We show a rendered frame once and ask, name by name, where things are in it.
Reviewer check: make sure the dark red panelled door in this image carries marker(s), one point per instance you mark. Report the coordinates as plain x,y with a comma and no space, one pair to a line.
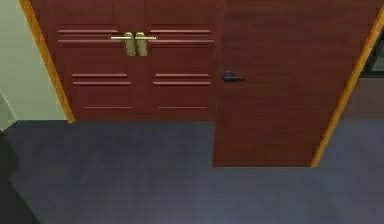
96,66
180,66

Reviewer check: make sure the plain dark red door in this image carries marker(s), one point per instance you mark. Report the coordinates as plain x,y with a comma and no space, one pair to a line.
283,100

